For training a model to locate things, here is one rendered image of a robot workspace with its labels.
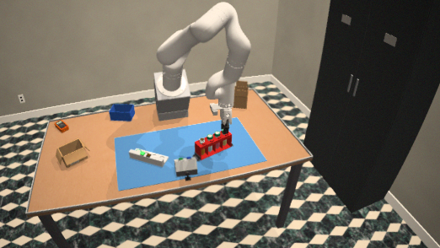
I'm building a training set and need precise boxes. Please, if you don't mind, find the dark blue open bin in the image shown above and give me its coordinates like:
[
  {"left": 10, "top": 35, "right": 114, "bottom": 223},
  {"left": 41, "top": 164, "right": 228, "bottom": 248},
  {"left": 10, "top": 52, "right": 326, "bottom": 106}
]
[{"left": 109, "top": 104, "right": 135, "bottom": 121}]

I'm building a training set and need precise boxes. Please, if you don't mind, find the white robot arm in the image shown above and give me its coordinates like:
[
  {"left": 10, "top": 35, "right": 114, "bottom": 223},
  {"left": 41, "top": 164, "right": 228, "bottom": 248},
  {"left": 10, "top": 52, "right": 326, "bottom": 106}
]
[{"left": 157, "top": 3, "right": 251, "bottom": 116}]

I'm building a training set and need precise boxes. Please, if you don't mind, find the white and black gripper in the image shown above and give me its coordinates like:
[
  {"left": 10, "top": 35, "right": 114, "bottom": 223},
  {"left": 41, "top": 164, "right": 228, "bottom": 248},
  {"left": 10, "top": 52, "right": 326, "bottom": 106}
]
[{"left": 220, "top": 107, "right": 233, "bottom": 134}]

